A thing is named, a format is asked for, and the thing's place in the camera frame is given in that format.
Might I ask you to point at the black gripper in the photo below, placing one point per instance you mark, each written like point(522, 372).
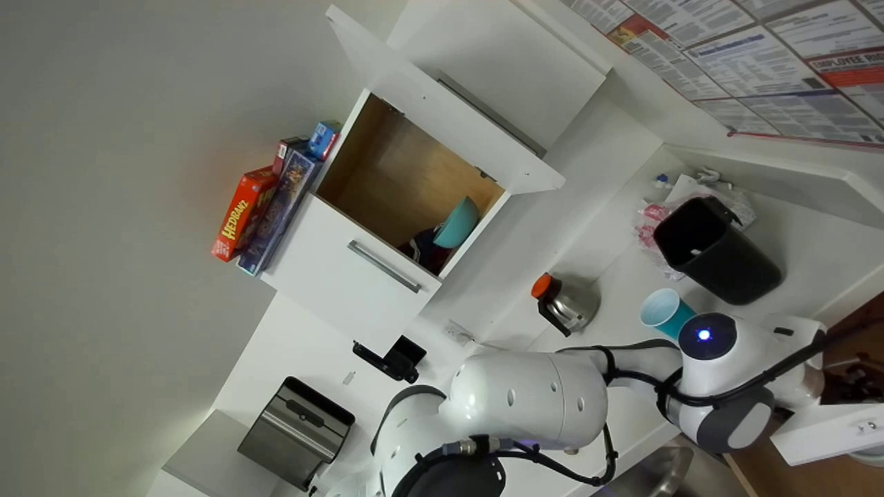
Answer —
point(852, 379)

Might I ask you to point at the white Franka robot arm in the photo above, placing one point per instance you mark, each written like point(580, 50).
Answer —
point(524, 397)

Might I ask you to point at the wooden drawer white front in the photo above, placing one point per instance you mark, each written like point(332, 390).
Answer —
point(859, 322)

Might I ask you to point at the black plastic container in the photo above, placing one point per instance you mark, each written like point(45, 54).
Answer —
point(719, 252)

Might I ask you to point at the teal plastic cup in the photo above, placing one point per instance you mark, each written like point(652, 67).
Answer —
point(664, 313)

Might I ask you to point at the steel round basin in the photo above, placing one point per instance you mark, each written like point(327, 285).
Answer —
point(657, 474)

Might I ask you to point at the clear plastic bag pink items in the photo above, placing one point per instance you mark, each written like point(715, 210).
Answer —
point(692, 188)

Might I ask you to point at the small steel carafe orange lid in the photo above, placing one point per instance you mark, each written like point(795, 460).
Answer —
point(570, 304)

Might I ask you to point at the teal bowl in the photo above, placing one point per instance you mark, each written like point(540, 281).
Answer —
point(457, 226)

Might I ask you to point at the open white cabinet door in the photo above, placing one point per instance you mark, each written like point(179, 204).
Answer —
point(443, 101)

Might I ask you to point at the steel paper towel dispenser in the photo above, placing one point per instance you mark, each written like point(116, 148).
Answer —
point(292, 431)

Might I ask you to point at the small blue box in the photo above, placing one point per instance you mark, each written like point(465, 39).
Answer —
point(323, 140)

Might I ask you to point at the blue cardboard box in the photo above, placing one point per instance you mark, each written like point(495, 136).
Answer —
point(280, 209)

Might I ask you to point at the red cardboard box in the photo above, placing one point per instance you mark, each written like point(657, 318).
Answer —
point(241, 217)

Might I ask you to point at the white wrist camera block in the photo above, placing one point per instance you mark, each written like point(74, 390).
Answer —
point(830, 437)

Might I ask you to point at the large printed wall poster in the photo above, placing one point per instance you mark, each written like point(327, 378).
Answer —
point(763, 64)

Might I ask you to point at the black mounted camera device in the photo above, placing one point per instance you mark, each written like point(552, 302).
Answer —
point(396, 357)

